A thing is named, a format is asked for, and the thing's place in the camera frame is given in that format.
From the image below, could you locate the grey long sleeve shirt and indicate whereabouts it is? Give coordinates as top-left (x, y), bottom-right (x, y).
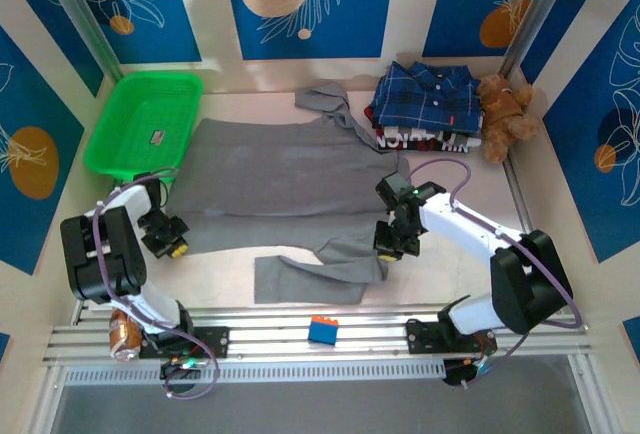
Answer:
top-left (164, 82), bottom-right (412, 306)

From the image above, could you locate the blue orange toy brick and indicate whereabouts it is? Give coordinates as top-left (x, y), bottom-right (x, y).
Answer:
top-left (307, 315), bottom-right (340, 347)

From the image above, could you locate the brown drink bottle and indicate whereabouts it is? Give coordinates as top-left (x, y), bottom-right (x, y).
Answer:
top-left (108, 306), bottom-right (144, 363)

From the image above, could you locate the small black circuit board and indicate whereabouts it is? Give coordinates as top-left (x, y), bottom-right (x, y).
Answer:
top-left (443, 356), bottom-right (489, 388)
top-left (159, 358), bottom-right (204, 381)

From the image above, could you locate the green plastic basket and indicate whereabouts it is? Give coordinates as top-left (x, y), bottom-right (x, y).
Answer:
top-left (82, 72), bottom-right (205, 189)

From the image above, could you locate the blue plaid folded shirt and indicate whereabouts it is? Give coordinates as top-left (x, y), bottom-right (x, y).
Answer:
top-left (373, 59), bottom-right (485, 134)

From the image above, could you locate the brown teddy bear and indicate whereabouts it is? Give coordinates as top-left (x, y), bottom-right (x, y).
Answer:
top-left (474, 72), bottom-right (542, 165)

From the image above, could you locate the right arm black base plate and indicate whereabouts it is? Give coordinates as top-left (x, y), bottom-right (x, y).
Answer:
top-left (405, 318), bottom-right (496, 355)

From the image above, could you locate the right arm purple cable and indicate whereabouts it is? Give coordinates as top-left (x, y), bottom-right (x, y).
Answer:
top-left (405, 156), bottom-right (584, 389)

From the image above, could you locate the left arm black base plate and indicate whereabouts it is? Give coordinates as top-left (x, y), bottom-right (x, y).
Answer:
top-left (139, 326), bottom-right (230, 359)

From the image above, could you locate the aluminium side rail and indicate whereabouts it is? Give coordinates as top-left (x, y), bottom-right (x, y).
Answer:
top-left (502, 158), bottom-right (539, 235)
top-left (73, 176), bottom-right (124, 325)

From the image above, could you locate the aluminium rail frame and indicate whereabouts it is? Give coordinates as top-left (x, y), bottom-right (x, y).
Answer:
top-left (42, 306), bottom-right (596, 368)

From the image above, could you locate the white slotted cable duct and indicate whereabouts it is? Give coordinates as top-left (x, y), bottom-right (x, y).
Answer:
top-left (62, 358), bottom-right (446, 386)

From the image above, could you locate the aluminium corner post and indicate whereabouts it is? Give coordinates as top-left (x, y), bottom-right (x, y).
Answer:
top-left (502, 0), bottom-right (584, 78)
top-left (37, 0), bottom-right (125, 83)

